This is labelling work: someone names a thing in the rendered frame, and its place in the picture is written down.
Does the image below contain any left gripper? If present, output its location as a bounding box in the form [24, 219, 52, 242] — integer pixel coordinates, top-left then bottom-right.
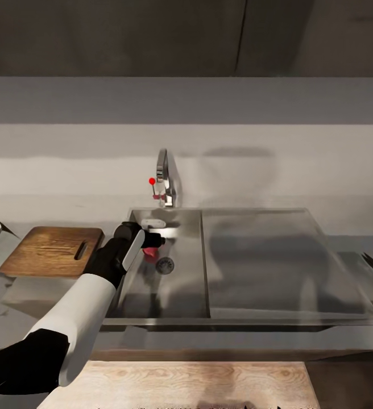
[142, 231, 165, 248]

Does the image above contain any vidalia onion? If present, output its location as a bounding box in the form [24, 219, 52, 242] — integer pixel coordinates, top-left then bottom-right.
[142, 248, 158, 257]

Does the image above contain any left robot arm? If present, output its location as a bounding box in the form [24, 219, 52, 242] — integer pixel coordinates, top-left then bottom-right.
[0, 219, 166, 409]

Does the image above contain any cutting board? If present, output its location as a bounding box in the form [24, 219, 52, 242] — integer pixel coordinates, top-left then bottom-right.
[0, 227, 103, 278]

